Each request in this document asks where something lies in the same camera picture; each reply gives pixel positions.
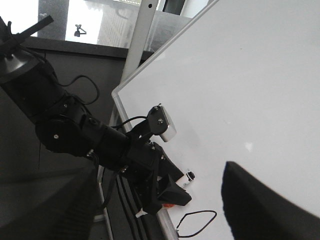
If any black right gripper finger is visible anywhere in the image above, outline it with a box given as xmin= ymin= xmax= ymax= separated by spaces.
xmin=221 ymin=161 xmax=320 ymax=240

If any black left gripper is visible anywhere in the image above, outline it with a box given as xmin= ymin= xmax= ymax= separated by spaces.
xmin=121 ymin=142 xmax=192 ymax=215

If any white whiteboard marker with tape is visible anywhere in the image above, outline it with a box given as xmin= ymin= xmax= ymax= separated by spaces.
xmin=175 ymin=169 xmax=196 ymax=189

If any orange round magnet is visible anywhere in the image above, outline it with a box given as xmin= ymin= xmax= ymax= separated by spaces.
xmin=162 ymin=203 xmax=175 ymax=209

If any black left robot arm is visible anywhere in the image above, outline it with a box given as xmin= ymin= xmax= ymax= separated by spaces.
xmin=0 ymin=50 xmax=192 ymax=214

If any white cable tie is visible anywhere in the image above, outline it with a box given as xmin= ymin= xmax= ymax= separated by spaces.
xmin=135 ymin=208 xmax=148 ymax=219

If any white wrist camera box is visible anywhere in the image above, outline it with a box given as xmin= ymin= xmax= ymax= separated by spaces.
xmin=147 ymin=104 xmax=177 ymax=143

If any white whiteboard with aluminium frame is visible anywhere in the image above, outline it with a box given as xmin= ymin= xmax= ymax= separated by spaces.
xmin=112 ymin=0 xmax=320 ymax=240

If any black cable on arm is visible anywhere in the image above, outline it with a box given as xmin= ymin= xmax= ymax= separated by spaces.
xmin=58 ymin=74 xmax=101 ymax=106

